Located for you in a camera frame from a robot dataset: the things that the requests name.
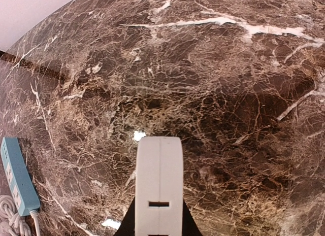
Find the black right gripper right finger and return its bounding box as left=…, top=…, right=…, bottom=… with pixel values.
left=182, top=201, right=202, bottom=236

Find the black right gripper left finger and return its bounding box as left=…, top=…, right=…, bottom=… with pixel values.
left=115, top=199, right=135, bottom=236

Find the white square adapter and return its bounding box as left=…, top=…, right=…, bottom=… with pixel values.
left=135, top=137, right=183, bottom=235

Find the teal power strip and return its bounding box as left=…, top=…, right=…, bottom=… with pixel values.
left=1, top=137, right=40, bottom=217

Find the white power cord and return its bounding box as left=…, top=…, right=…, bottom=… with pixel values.
left=0, top=195, right=41, bottom=236

